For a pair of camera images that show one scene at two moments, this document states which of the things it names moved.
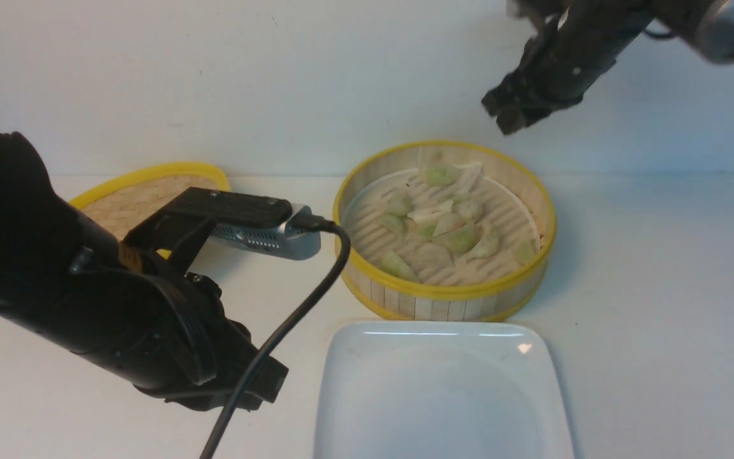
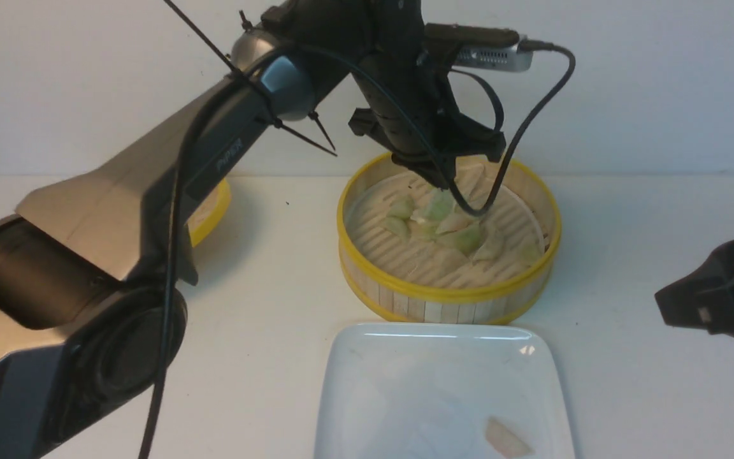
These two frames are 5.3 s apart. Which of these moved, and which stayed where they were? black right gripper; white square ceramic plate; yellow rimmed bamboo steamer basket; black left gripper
Moved: black right gripper; black left gripper
Stayed: white square ceramic plate; yellow rimmed bamboo steamer basket
